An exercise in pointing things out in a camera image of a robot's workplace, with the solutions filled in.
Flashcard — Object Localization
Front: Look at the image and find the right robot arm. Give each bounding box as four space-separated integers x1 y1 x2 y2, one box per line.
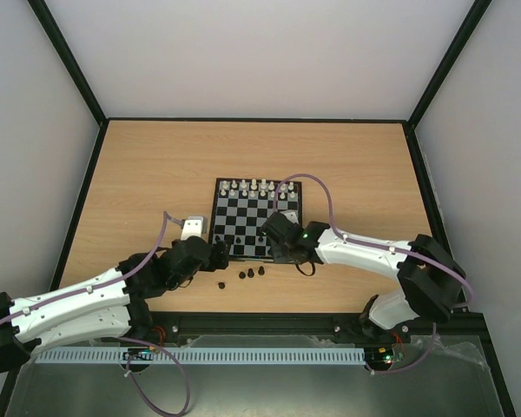
260 212 465 342

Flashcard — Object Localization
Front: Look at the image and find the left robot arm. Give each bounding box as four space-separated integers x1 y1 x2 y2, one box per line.
0 236 230 374

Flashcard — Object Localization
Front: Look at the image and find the black and silver chessboard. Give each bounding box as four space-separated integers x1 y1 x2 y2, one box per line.
208 177 303 261

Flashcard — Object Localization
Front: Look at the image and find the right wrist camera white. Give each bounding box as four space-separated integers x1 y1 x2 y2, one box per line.
282 210 299 223

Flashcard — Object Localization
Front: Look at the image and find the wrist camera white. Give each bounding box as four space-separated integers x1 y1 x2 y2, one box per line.
282 210 299 223
180 215 208 241

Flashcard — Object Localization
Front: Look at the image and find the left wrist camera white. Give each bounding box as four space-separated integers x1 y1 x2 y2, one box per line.
180 215 208 241

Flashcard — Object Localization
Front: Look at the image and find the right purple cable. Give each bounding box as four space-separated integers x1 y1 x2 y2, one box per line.
274 174 475 375

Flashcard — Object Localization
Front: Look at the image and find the purple cable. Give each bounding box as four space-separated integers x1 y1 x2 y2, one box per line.
274 174 475 375
0 211 191 416

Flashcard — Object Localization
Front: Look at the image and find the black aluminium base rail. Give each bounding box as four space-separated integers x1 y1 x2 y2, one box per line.
26 307 432 354

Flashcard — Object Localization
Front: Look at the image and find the light blue cable duct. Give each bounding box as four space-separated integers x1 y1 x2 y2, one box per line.
36 347 366 366

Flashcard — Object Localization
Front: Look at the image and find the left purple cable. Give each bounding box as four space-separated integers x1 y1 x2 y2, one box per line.
0 211 191 416

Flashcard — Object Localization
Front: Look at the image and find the black cage frame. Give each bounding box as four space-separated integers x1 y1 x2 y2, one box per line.
0 0 518 417

